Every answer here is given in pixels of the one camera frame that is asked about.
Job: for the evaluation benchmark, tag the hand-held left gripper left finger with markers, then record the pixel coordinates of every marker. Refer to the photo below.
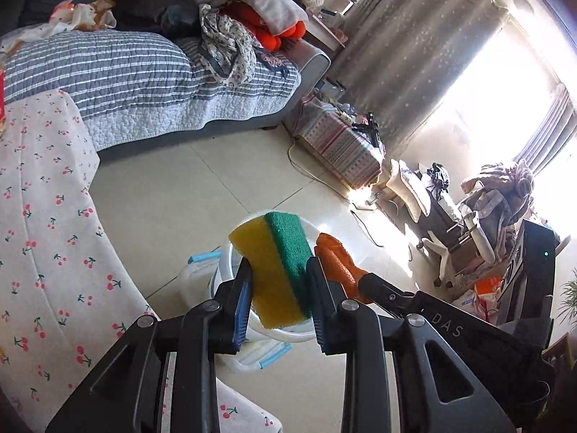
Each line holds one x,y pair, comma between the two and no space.
241,306

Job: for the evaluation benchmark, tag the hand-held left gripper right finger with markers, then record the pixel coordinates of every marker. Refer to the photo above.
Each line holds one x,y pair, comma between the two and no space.
318,306

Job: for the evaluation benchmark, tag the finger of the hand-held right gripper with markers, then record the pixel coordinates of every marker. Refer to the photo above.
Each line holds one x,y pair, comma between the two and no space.
383,287

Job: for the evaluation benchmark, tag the yellow and green sponge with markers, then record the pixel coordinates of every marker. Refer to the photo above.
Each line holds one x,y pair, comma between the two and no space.
266,270

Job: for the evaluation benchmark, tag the orange lumpy object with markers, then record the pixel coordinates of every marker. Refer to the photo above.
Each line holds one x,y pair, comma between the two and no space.
336,261

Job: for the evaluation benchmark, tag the white plastic bag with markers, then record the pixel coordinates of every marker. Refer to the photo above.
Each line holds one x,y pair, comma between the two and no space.
466,302

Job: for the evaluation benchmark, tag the orange plastic bag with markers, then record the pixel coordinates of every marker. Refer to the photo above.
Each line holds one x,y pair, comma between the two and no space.
487,289

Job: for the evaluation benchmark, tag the white office chair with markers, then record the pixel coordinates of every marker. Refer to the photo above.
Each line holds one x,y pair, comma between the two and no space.
439,252

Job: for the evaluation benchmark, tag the white cushions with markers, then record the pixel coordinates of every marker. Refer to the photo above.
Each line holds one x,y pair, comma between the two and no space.
408,189

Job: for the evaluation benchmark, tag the green potted plant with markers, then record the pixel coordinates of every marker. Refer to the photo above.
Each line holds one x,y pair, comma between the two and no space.
570,295

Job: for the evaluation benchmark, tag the black bag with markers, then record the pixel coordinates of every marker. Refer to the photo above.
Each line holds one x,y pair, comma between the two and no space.
438,176

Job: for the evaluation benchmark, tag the patterned striped bench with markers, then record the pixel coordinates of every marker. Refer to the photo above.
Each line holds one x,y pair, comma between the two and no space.
338,144

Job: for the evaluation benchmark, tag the black device on bench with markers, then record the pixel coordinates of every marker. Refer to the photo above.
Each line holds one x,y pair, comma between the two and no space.
368,128

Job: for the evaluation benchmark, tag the pink brown blanket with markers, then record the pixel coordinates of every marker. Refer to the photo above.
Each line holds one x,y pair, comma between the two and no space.
505,180

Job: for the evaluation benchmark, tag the cherry print tablecloth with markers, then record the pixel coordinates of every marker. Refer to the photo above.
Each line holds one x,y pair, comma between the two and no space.
45,234

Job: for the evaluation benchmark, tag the grey pleated curtain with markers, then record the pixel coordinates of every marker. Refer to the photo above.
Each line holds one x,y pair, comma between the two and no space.
547,135

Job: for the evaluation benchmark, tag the beige dotted curtain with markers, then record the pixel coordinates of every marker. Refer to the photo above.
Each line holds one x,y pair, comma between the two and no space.
405,54

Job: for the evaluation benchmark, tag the floral patterned garment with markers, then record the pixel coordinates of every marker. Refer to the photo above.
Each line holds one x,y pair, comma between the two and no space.
225,49

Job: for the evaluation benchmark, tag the white side table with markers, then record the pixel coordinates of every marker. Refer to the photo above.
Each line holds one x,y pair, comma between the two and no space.
328,27

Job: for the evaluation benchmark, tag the orange plush toy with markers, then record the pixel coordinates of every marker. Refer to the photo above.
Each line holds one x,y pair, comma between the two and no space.
266,31

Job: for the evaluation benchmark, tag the white folded cloth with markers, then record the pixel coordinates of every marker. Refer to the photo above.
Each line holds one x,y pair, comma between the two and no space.
275,9

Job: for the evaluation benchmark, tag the dark grey clothing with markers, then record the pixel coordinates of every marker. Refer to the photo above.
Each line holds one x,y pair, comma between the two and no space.
153,9

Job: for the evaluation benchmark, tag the white orange printed cloth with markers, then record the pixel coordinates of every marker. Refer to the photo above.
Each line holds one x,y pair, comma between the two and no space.
81,14

